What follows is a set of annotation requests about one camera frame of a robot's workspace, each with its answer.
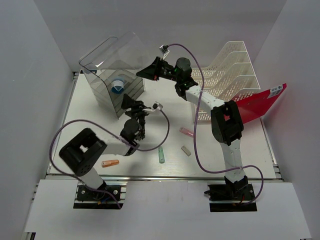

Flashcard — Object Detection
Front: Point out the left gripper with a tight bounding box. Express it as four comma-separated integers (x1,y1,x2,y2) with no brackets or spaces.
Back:
120,93,151,139

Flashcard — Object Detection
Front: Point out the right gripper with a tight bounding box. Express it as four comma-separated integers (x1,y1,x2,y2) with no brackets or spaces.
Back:
136,56,181,83

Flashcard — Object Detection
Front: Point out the blue white small jar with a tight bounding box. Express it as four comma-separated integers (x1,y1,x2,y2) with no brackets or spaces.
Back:
111,77,126,95

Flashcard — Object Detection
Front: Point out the clear acrylic drawer organizer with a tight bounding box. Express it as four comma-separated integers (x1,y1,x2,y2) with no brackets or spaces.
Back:
78,31,151,118

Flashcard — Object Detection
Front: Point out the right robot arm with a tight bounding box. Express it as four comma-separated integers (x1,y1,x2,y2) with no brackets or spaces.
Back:
136,57,248,200

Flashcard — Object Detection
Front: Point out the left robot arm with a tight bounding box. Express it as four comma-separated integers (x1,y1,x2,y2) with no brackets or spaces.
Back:
59,94,148,200

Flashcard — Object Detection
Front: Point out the green highlighter pen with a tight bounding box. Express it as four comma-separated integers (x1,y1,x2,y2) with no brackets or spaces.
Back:
158,146,165,164

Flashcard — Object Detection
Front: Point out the orange highlighter pen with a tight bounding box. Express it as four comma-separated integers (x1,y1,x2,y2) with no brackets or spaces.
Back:
101,159,120,168

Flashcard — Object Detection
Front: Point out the pink highlighter pen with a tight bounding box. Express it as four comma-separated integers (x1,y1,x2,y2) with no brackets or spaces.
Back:
179,127,194,138

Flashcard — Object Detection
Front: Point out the beige eraser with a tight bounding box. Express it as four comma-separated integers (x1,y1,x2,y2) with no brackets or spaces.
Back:
181,145,191,157

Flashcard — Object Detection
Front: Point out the cream plastic file rack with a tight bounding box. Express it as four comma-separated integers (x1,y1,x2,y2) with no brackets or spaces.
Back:
187,40,261,125

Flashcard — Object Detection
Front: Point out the red plastic folder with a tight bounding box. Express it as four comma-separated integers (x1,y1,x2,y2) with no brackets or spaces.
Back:
236,83,287,124

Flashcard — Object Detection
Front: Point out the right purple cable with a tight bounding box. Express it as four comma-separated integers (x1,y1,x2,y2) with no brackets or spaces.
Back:
167,43,265,206

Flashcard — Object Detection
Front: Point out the purple cable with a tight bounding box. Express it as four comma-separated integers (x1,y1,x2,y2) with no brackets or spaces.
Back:
49,107,171,210
167,43,265,206

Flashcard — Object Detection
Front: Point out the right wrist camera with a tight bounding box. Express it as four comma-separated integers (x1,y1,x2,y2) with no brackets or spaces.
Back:
159,45,170,60

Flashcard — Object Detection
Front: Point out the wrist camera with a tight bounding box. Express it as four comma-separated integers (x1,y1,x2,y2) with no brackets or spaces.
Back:
159,45,170,60
150,101,163,112

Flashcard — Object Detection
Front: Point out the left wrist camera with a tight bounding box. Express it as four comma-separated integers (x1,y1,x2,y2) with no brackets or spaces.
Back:
150,101,163,112

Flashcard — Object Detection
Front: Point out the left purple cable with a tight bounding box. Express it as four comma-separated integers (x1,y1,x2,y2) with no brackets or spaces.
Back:
49,107,171,210

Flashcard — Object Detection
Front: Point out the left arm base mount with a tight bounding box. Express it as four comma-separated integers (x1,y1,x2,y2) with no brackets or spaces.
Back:
73,182,127,210

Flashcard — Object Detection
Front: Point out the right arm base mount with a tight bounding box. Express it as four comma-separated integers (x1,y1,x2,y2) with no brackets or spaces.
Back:
204,184,258,213

